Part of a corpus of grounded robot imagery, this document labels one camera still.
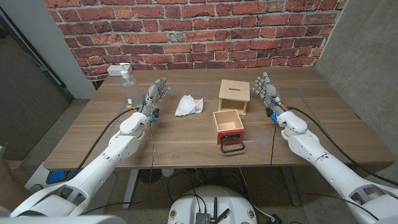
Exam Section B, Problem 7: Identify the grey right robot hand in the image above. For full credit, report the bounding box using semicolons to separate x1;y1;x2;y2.
251;71;285;116

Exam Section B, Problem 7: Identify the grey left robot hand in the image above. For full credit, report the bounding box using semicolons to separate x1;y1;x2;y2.
141;77;171;118

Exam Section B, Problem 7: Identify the wooden box with slot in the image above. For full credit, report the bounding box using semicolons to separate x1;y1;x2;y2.
218;79;251;116

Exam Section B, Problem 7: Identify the wooden drawer with red front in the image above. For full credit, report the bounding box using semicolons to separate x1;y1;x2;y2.
212;109;246;154

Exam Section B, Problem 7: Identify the crumpled white tissue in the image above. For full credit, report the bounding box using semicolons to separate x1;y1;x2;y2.
174;94;205;117

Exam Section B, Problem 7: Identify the grey computer box with antennas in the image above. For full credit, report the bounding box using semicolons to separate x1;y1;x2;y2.
195;197;231;224

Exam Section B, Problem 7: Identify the clear pump bottle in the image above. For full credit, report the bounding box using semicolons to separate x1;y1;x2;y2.
119;62;142;108

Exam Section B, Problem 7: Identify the white power strip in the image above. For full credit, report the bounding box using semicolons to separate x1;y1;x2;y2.
107;64;133;77

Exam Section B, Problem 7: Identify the printed brick backdrop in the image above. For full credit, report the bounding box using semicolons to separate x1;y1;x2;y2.
44;0;348;82

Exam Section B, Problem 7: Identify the white table leg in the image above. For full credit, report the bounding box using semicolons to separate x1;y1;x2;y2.
123;169;140;210

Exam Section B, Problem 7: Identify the grey table leg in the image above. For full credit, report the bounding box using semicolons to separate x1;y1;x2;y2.
281;166;302;207

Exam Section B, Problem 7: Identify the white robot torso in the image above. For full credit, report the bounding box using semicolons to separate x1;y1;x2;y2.
167;185;258;224

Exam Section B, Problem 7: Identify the blue foot pedal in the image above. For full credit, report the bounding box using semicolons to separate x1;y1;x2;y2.
46;169;78;185

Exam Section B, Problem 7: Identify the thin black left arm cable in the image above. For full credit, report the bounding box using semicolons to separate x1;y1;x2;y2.
79;119;155;216

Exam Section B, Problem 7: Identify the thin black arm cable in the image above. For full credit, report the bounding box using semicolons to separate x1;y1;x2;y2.
79;119;155;216
269;119;277;166

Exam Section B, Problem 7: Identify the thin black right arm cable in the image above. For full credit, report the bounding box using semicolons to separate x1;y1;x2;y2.
269;119;277;166

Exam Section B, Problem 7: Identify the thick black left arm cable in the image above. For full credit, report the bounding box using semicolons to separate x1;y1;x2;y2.
63;107;137;181

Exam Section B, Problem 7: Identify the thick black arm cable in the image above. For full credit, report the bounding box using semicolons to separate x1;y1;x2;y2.
287;106;398;187
63;107;137;181

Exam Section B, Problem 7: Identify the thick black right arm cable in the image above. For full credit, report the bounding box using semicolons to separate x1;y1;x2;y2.
287;106;398;187

